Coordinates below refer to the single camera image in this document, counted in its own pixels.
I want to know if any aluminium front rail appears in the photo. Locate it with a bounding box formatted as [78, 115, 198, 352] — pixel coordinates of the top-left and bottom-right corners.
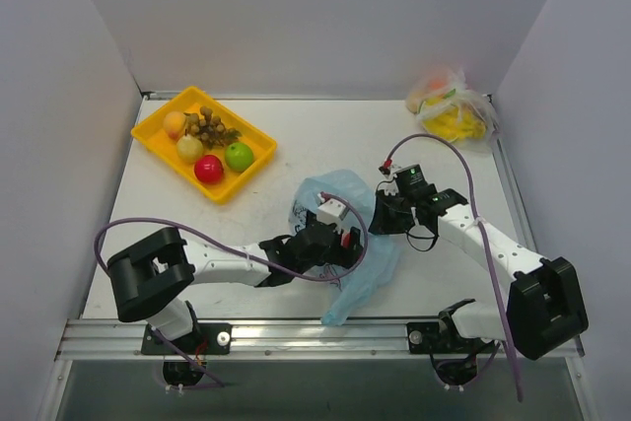
[56, 317, 586, 362]

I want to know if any clear bag of yellow fruit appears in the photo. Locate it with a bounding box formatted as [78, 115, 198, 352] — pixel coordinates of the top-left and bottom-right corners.
[405, 66, 500, 150]

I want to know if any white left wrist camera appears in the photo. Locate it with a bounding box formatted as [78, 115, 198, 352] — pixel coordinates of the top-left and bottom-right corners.
[315, 193, 349, 226]

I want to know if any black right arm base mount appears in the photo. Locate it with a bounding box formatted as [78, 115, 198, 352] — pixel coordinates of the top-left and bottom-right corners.
[406, 299, 495, 356]

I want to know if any green apple fruit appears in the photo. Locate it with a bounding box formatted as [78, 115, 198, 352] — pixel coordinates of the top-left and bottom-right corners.
[225, 142, 255, 173]

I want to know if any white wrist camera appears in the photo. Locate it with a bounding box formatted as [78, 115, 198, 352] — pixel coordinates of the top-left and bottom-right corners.
[315, 193, 349, 226]
[377, 160, 401, 196]

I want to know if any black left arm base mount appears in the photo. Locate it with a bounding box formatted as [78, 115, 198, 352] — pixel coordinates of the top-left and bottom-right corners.
[141, 301, 234, 357]

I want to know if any light blue printed plastic bag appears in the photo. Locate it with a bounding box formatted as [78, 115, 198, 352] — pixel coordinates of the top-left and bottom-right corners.
[285, 169, 405, 327]

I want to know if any yellow plastic tray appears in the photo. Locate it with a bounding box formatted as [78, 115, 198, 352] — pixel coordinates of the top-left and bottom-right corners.
[131, 86, 277, 204]

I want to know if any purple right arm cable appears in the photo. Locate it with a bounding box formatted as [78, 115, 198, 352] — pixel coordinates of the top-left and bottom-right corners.
[379, 134, 524, 402]

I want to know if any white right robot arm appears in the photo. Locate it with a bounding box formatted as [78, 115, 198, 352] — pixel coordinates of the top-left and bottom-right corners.
[369, 163, 589, 360]

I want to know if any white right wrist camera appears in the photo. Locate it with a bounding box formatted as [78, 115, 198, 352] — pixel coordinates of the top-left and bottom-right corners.
[377, 160, 401, 196]

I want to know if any red round fruit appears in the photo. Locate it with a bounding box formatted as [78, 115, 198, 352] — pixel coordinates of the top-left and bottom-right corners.
[193, 155, 225, 184]

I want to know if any yellow lemon fruit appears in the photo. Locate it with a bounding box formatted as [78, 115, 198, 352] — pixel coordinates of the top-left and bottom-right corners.
[175, 135, 204, 164]

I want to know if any orange peach fruit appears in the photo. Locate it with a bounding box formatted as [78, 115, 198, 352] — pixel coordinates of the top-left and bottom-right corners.
[163, 111, 187, 141]

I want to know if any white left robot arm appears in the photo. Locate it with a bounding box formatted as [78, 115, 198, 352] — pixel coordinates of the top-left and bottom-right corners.
[105, 211, 368, 353]

